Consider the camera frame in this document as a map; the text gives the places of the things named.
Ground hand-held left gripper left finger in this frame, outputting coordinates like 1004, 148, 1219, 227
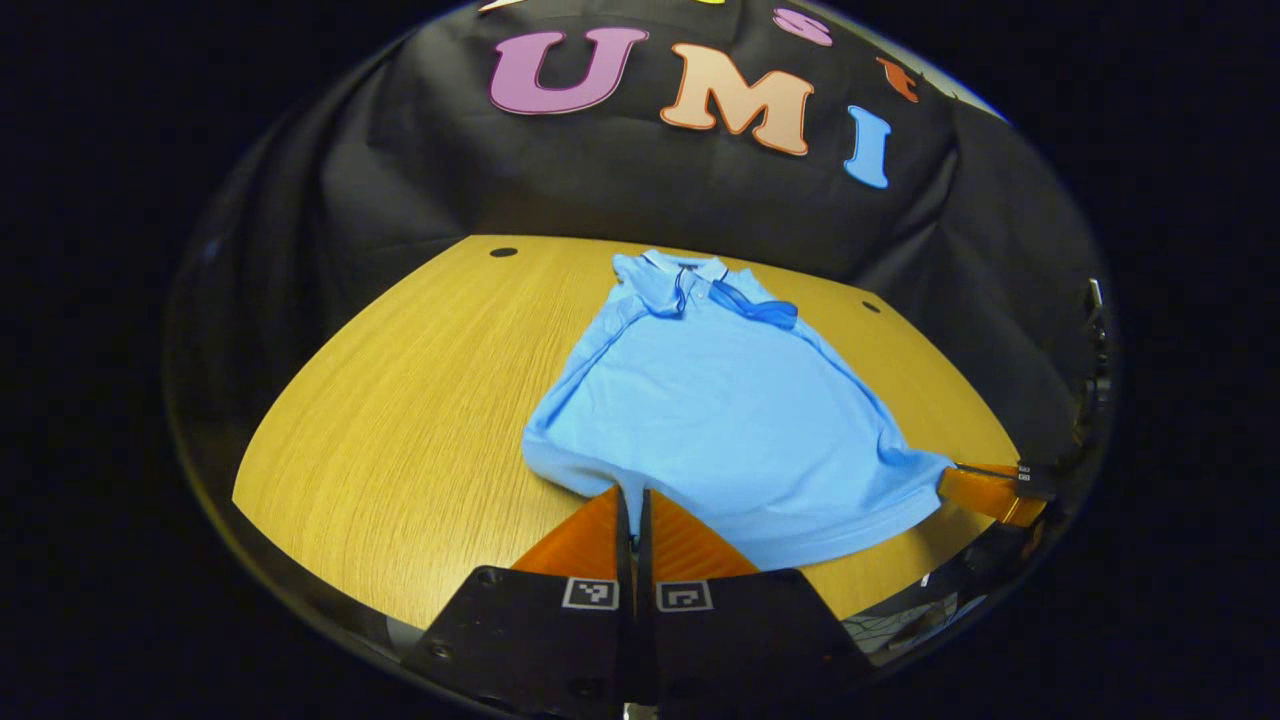
400, 483, 635, 719

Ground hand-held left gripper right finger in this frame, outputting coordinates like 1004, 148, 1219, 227
638, 488, 876, 717

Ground light blue polo T-shirt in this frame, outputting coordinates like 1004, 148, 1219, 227
520, 248, 956, 571

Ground black backdrop cloth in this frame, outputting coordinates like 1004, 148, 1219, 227
165, 0, 1111, 471

